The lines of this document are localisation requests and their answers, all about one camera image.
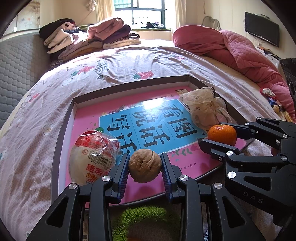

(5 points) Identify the orange tangerine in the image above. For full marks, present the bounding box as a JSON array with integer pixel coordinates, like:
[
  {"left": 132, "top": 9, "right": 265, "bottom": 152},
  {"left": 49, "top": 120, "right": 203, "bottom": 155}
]
[{"left": 207, "top": 124, "right": 237, "bottom": 146}]

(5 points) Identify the brown walnut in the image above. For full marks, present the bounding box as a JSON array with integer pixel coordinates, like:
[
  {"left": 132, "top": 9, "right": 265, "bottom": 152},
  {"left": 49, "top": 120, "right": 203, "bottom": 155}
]
[{"left": 128, "top": 149, "right": 162, "bottom": 183}]

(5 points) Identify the red white snack ball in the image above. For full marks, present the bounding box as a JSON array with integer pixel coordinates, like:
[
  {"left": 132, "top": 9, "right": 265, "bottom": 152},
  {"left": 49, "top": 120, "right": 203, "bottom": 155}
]
[{"left": 69, "top": 130, "right": 121, "bottom": 186}]

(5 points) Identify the green fuzzy ring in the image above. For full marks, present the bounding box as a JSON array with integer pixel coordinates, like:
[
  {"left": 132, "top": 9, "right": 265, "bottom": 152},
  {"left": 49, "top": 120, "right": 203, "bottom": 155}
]
[{"left": 111, "top": 206, "right": 183, "bottom": 241}]

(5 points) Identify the beige mesh hair accessory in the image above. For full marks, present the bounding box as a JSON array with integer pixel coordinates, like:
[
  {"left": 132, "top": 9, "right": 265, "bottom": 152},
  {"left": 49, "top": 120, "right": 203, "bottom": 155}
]
[{"left": 179, "top": 87, "right": 232, "bottom": 131}]

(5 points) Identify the small toy doll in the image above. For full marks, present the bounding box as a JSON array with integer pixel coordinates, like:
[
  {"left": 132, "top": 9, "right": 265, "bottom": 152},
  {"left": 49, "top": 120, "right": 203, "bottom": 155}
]
[{"left": 260, "top": 88, "right": 293, "bottom": 122}]

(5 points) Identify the dark shallow cardboard box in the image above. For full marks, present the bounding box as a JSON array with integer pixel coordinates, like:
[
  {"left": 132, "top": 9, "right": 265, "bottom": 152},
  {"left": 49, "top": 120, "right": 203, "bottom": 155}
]
[{"left": 50, "top": 75, "right": 256, "bottom": 209}]

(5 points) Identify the pink strawberry bedsheet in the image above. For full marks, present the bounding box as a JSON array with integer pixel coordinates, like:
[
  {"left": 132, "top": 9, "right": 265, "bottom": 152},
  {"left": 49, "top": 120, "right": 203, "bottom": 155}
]
[{"left": 1, "top": 46, "right": 278, "bottom": 240}]

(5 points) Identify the red pink quilted blanket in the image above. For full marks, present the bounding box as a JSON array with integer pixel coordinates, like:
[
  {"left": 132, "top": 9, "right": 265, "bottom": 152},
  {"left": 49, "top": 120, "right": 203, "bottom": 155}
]
[{"left": 172, "top": 25, "right": 295, "bottom": 121}]

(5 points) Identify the pile of folded clothes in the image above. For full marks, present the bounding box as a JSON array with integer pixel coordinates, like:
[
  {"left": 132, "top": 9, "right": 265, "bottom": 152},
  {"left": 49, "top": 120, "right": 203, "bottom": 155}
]
[{"left": 39, "top": 18, "right": 141, "bottom": 62}]

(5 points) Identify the grey quilted headboard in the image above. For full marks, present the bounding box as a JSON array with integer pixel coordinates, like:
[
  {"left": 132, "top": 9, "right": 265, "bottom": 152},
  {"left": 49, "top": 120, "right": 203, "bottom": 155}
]
[{"left": 0, "top": 33, "right": 50, "bottom": 126}]

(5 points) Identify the cream curtain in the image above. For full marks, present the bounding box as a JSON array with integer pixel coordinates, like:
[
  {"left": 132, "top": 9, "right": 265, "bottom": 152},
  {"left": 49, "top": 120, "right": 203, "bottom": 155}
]
[{"left": 96, "top": 0, "right": 114, "bottom": 22}]

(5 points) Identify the black wall television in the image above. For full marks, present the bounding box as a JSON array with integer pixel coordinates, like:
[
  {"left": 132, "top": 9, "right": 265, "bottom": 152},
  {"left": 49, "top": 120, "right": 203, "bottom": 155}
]
[{"left": 244, "top": 12, "right": 280, "bottom": 47}]

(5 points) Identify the window with dark frame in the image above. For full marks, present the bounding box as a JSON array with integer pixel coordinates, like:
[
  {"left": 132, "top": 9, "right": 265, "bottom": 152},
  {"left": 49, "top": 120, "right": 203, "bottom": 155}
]
[{"left": 113, "top": 0, "right": 166, "bottom": 26}]

